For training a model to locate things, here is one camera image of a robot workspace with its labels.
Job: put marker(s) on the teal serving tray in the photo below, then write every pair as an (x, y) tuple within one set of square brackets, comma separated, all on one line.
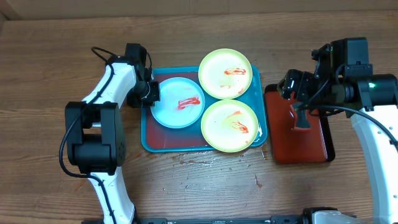
[(158, 138)]

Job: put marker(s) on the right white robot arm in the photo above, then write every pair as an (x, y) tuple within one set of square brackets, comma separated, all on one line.
[(343, 81)]

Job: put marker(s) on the yellow-green plate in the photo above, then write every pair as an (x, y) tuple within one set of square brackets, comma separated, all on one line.
[(229, 126), (225, 74)]

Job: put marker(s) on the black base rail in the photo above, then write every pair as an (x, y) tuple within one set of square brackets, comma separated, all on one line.
[(276, 219)]

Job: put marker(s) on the black tray with red water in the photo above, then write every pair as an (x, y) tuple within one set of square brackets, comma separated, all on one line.
[(292, 145)]

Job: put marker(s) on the light blue plate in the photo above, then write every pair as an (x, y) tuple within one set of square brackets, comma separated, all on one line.
[(181, 103)]

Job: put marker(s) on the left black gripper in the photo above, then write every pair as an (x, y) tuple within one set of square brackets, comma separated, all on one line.
[(137, 103)]

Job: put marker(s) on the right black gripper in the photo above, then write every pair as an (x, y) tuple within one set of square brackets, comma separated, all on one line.
[(301, 84)]

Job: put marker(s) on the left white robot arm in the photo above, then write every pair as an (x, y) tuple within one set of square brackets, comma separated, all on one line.
[(94, 144)]

